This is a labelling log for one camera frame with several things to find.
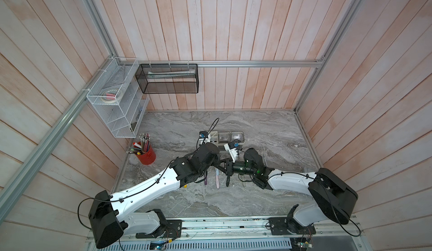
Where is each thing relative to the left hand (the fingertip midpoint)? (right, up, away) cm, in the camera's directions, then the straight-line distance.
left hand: (215, 153), depth 76 cm
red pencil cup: (-36, -4, +12) cm, 38 cm away
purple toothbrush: (-5, -16, +12) cm, 21 cm away
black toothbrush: (+7, -17, +12) cm, 21 cm away
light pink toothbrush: (+1, -15, +12) cm, 19 cm away
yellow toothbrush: (-13, -13, -6) cm, 19 cm away
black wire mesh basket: (-29, +43, +28) cm, 59 cm away
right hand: (-1, -6, +2) cm, 6 cm away
